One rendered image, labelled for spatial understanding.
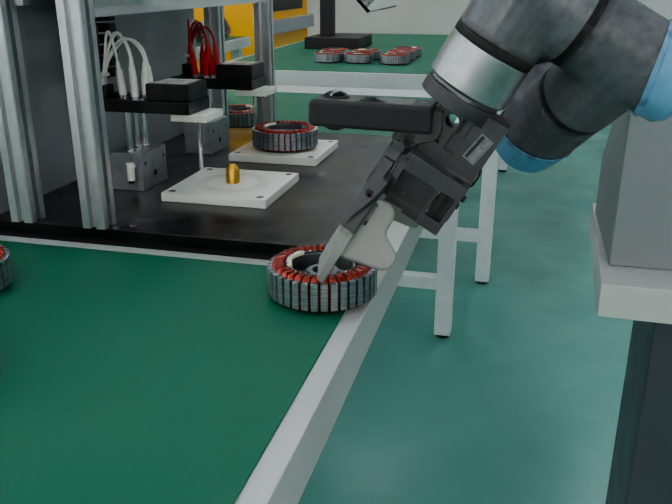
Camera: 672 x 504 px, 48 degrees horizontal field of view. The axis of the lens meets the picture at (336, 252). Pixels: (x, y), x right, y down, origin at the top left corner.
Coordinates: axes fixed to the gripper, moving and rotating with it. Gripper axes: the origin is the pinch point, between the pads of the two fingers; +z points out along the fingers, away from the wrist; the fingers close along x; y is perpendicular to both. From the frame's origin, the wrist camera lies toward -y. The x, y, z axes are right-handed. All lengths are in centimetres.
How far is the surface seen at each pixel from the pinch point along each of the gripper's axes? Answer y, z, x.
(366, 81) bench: -36, 29, 183
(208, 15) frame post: -50, 7, 68
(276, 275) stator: -3.4, 3.7, -4.2
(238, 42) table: -126, 79, 305
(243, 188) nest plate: -17.4, 11.8, 24.5
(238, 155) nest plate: -25, 16, 44
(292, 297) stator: -0.8, 4.1, -5.2
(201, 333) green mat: -5.6, 8.8, -11.8
